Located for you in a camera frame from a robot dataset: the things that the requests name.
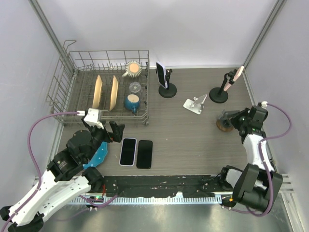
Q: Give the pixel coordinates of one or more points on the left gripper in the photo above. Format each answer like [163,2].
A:
[118,130]

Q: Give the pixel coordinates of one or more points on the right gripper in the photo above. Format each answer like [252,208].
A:
[234,118]

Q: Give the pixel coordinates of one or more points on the black gooseneck phone stand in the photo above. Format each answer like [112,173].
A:
[217,94]

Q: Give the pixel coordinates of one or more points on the left yellow plate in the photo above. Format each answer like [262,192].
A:
[97,92]

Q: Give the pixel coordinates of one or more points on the clear glass cup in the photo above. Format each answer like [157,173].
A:
[137,89]

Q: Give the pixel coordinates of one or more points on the grey wire dish rack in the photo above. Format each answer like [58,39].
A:
[73,83]

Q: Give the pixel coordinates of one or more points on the lavender case phone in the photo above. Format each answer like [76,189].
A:
[128,152]

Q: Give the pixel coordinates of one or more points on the phone in white case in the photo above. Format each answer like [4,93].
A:
[161,73]

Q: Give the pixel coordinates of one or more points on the white folding phone stand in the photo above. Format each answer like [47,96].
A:
[196,105]

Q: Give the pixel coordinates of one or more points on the blue polka dot plate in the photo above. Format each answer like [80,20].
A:
[98,157]

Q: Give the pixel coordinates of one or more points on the right yellow plate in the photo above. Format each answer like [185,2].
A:
[114,92]

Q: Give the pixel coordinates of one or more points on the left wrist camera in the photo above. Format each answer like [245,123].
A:
[91,118]

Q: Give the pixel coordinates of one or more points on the black round-base phone stand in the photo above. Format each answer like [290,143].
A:
[171,90]

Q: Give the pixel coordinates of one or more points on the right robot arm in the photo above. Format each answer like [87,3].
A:
[257,186]

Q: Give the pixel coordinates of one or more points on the white slotted cable duct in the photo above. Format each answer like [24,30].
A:
[178,199]

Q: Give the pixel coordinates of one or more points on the wooden base phone stand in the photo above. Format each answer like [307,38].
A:
[223,121]

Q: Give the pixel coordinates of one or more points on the yellow plate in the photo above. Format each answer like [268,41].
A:
[97,92]
[114,92]

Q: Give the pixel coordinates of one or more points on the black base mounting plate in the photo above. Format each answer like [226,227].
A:
[163,186]

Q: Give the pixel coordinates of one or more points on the black phone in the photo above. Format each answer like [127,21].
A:
[144,156]

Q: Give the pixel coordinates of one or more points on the pink phone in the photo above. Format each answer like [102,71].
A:
[234,78]

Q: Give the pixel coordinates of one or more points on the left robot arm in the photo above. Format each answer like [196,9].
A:
[64,179]

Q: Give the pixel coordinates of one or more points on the cream ribbed mug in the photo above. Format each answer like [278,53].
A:
[132,69]

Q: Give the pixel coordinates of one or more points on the blue ceramic mug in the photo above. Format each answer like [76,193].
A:
[132,103]

